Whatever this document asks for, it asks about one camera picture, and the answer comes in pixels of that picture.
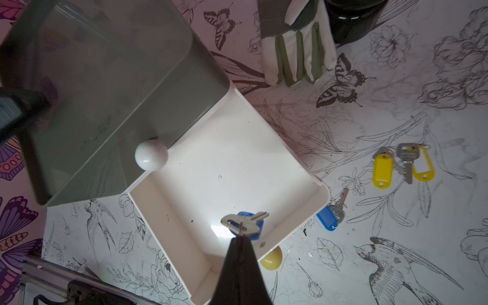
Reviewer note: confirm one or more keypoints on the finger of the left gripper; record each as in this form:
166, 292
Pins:
19, 109

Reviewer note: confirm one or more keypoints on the yellow tagged key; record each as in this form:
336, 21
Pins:
383, 168
416, 162

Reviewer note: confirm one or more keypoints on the white drawer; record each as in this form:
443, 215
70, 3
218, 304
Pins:
230, 161

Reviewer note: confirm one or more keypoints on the aluminium front rail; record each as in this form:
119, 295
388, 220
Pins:
55, 283

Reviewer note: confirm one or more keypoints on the grey cream three-drawer chest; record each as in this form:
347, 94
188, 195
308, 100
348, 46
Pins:
115, 74

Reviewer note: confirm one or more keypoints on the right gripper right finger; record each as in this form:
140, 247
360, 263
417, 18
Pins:
252, 289

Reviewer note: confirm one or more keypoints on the potted green plant pink tulip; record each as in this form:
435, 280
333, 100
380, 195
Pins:
351, 20

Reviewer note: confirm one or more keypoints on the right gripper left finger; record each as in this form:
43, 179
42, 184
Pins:
227, 289

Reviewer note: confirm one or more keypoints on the blue tagged key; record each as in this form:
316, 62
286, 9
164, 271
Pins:
245, 224
332, 215

